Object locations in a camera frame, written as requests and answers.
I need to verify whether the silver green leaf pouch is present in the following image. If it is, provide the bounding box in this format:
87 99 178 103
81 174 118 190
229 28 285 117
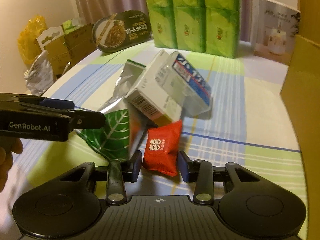
76 60 148 161

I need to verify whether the red candy packet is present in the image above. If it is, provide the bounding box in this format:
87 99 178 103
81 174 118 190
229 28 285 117
142 120 182 177

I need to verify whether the clear blue-label plastic case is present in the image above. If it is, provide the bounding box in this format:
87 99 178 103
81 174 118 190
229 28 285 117
155 51 212 116

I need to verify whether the white mecobalamin tablet box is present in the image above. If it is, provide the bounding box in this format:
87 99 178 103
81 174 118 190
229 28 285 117
125 49 182 127

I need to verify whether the person's left hand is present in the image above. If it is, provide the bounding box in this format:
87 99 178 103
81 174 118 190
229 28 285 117
0 138 23 192

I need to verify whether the crumpled silver foil bag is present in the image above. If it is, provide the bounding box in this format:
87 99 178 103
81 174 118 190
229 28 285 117
24 50 55 96

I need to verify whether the yellow plastic bag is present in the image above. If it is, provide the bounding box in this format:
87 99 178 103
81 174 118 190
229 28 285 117
17 15 48 66

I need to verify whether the brown cardboard boxes stack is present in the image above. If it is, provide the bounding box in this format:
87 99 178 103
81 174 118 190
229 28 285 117
36 23 96 79

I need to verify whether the oval instant meal box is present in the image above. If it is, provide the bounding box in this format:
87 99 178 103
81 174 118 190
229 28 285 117
92 10 151 53

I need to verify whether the large cardboard box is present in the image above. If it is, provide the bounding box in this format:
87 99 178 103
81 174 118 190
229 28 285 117
280 34 320 170

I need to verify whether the green tissue pack bundle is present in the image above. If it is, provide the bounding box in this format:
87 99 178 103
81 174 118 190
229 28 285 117
146 0 241 59

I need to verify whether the white humidifier box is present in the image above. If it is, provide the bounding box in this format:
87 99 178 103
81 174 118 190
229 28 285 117
250 0 300 65

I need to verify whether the wooden door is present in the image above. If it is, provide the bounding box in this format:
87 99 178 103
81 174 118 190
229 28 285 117
299 0 319 43

